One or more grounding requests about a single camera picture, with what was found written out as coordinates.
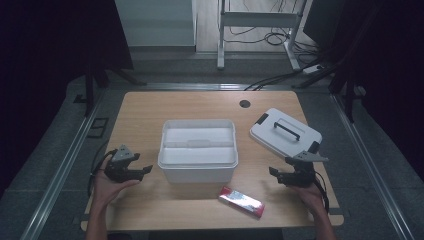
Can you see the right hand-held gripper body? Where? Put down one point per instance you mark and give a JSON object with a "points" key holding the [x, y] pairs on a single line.
{"points": [[300, 175]]}

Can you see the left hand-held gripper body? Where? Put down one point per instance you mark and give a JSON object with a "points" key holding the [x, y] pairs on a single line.
{"points": [[120, 165]]}

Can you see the red and silver snack packet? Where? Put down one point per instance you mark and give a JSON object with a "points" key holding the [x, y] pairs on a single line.
{"points": [[241, 201]]}

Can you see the white plastic storage box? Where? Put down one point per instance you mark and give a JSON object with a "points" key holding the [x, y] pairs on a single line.
{"points": [[200, 173]]}

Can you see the white tray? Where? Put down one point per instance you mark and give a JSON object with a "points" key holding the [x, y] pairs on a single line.
{"points": [[198, 155]]}

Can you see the person's right hand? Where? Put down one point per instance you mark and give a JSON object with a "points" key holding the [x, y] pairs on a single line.
{"points": [[308, 196]]}

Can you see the person's left hand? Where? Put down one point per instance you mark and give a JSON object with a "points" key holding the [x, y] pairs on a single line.
{"points": [[110, 190]]}

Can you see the black metal stand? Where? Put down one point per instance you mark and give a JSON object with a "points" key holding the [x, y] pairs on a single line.
{"points": [[346, 93], [89, 90]]}

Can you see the white power strip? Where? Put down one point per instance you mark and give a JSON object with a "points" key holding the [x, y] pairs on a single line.
{"points": [[312, 69]]}

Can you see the white cabinet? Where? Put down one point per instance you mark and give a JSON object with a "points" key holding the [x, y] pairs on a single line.
{"points": [[156, 23]]}

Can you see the black curtain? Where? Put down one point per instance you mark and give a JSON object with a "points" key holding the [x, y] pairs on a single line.
{"points": [[393, 66], [50, 50]]}

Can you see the black floor socket frame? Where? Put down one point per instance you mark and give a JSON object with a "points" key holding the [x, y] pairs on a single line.
{"points": [[98, 127]]}

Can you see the metal floor rail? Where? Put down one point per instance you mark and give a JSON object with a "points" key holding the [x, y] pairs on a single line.
{"points": [[60, 173], [373, 170]]}

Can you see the white metal stand frame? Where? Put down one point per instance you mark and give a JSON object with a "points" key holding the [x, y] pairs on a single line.
{"points": [[256, 19]]}

